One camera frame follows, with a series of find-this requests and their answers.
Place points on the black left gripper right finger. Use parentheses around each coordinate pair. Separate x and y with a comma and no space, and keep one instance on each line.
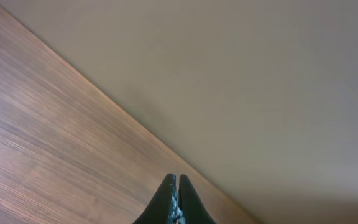
(190,204)

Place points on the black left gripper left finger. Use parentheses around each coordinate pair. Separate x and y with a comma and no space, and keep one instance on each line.
(163,205)

